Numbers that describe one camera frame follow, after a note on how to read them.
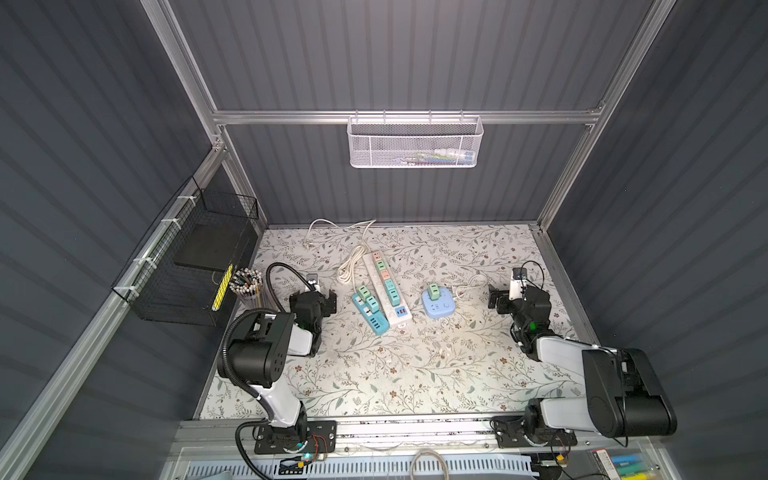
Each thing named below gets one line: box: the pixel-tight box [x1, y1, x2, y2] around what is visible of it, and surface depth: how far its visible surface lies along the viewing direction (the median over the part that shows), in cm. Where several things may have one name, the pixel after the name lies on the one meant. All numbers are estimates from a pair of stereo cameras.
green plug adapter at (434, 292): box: [428, 283, 440, 301], surface depth 96 cm
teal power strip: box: [352, 293, 390, 336], surface depth 93 cm
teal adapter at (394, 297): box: [387, 288, 401, 307], surface depth 95 cm
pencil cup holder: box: [229, 267, 263, 310], surface depth 86 cm
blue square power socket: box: [422, 287, 456, 319], surface depth 98 cm
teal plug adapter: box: [366, 295, 380, 314], surface depth 93 cm
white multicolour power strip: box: [362, 252, 413, 327], surface depth 96 cm
